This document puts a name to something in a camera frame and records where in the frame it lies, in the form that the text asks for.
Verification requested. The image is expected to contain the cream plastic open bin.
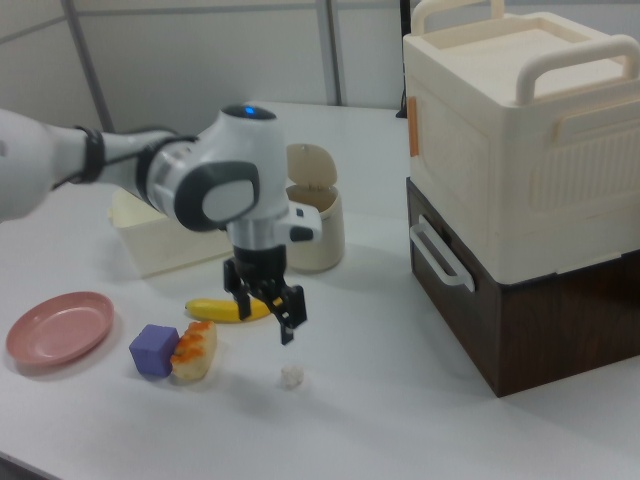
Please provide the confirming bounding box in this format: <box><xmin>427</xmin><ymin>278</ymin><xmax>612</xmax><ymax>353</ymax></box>
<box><xmin>108</xmin><ymin>188</ymin><xmax>237</xmax><ymax>279</ymax></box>

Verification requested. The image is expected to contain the pink plastic plate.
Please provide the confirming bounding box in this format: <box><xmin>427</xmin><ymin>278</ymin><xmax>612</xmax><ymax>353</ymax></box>
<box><xmin>5</xmin><ymin>291</ymin><xmax>117</xmax><ymax>370</ymax></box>

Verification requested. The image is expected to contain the toy bread loaf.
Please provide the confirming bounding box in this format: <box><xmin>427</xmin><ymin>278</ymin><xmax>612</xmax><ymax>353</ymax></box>
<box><xmin>169</xmin><ymin>320</ymin><xmax>219</xmax><ymax>384</ymax></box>

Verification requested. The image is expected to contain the white drawer handle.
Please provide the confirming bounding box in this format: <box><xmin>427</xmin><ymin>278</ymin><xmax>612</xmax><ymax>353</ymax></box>
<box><xmin>409</xmin><ymin>214</ymin><xmax>477</xmax><ymax>293</ymax></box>

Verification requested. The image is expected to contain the orange latch strip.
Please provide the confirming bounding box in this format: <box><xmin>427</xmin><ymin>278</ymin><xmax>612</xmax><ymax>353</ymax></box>
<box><xmin>406</xmin><ymin>96</ymin><xmax>419</xmax><ymax>158</ymax></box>

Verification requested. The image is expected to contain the yellow toy banana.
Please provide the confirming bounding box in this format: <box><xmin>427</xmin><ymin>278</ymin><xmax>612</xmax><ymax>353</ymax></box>
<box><xmin>183</xmin><ymin>296</ymin><xmax>284</xmax><ymax>325</ymax></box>

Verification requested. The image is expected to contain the purple foam cube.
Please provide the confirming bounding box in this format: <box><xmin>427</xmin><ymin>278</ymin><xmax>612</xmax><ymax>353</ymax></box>
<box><xmin>128</xmin><ymin>324</ymin><xmax>181</xmax><ymax>379</ymax></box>

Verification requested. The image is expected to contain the black hanging wall cable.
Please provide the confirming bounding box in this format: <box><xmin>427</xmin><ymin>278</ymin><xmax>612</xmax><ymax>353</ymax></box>
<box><xmin>395</xmin><ymin>0</ymin><xmax>410</xmax><ymax>120</ymax></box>

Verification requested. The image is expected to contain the beige trash can with lid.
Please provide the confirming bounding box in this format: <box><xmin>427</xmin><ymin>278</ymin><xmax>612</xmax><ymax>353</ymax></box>
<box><xmin>283</xmin><ymin>143</ymin><xmax>347</xmax><ymax>274</ymax></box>

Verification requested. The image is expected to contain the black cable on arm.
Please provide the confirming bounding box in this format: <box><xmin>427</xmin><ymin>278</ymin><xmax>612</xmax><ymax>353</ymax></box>
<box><xmin>52</xmin><ymin>124</ymin><xmax>201</xmax><ymax>190</ymax></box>

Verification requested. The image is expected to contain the white paper ball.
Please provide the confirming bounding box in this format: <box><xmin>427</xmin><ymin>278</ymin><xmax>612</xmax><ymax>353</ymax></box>
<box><xmin>279</xmin><ymin>364</ymin><xmax>306</xmax><ymax>391</ymax></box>

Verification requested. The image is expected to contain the dark brown drawer cabinet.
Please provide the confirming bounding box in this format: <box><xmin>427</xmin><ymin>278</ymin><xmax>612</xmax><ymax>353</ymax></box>
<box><xmin>405</xmin><ymin>176</ymin><xmax>640</xmax><ymax>399</ymax></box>

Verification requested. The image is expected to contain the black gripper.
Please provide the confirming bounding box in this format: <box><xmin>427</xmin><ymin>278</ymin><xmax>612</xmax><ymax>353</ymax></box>
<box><xmin>222</xmin><ymin>241</ymin><xmax>308</xmax><ymax>347</ymax></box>

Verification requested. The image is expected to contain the cream storage box with handles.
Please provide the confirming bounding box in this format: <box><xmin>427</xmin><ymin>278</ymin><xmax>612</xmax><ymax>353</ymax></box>
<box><xmin>401</xmin><ymin>0</ymin><xmax>640</xmax><ymax>275</ymax></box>

